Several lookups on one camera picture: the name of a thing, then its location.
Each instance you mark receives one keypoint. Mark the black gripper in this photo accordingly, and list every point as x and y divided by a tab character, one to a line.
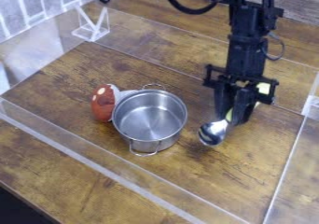
242	73

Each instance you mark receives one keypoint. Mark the green handled metal spoon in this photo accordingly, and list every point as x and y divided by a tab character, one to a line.
213	132

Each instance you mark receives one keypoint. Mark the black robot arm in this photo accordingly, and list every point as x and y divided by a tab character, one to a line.
253	17

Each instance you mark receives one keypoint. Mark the small steel pot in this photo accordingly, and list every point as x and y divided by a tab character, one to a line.
150	117

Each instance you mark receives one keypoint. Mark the red toy mushroom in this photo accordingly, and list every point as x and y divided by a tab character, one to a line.
106	97

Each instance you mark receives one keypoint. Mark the clear acrylic right panel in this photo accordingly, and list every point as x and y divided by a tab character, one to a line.
295	200

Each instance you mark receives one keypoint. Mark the clear acrylic front barrier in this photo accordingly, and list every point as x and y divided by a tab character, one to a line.
162	192

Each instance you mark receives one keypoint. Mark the clear acrylic triangle bracket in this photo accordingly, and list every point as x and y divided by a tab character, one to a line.
93	30

